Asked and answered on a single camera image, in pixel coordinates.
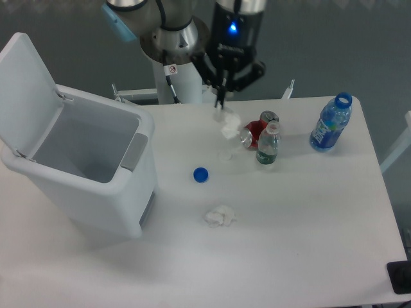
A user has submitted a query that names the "blue plastic drink bottle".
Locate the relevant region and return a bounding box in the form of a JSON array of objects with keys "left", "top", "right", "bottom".
[{"left": 310, "top": 92, "right": 353, "bottom": 152}]

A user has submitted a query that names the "white trash bin lid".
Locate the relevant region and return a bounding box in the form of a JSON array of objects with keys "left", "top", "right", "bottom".
[{"left": 1, "top": 32, "right": 74, "bottom": 161}]

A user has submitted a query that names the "small clear green-label bottle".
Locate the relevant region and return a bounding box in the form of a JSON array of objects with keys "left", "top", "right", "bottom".
[{"left": 256, "top": 120, "right": 280, "bottom": 165}]

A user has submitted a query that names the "white trash bin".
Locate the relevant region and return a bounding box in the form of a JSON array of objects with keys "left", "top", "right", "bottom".
[{"left": 1, "top": 86, "right": 158, "bottom": 238}]

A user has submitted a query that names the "white paper ball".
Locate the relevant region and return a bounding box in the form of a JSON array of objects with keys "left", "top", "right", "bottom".
[{"left": 213, "top": 107, "right": 241, "bottom": 139}]

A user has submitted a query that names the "white chair part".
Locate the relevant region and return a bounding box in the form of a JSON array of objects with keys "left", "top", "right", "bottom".
[{"left": 380, "top": 111, "right": 410, "bottom": 174}]

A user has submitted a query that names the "blue bottle cap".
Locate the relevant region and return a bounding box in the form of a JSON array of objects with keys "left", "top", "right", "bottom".
[{"left": 193, "top": 167, "right": 209, "bottom": 183}]

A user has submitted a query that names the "black cable on pedestal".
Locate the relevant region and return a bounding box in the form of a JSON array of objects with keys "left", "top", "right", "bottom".
[{"left": 162, "top": 47, "right": 182, "bottom": 105}]

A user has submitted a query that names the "white crumpled paper on table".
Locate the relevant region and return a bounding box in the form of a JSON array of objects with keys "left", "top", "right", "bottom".
[{"left": 204, "top": 205, "right": 237, "bottom": 228}]

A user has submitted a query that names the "crushed red soda can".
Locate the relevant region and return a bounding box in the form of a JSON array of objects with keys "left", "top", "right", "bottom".
[{"left": 240, "top": 110, "right": 279, "bottom": 150}]

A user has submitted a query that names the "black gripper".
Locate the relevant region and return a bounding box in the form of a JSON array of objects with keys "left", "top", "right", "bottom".
[{"left": 191, "top": 2, "right": 266, "bottom": 108}]

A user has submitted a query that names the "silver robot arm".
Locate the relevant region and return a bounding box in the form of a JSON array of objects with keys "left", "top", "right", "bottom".
[{"left": 103, "top": 1, "right": 266, "bottom": 107}]

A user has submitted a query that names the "white metal table frame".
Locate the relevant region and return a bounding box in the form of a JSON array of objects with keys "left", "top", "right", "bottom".
[{"left": 110, "top": 78, "right": 296, "bottom": 104}]

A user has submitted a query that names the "black device at edge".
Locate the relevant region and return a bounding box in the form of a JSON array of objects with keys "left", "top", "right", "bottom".
[{"left": 387, "top": 261, "right": 410, "bottom": 295}]

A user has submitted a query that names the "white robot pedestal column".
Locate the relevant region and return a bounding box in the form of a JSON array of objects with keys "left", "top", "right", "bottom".
[{"left": 139, "top": 15, "right": 212, "bottom": 105}]

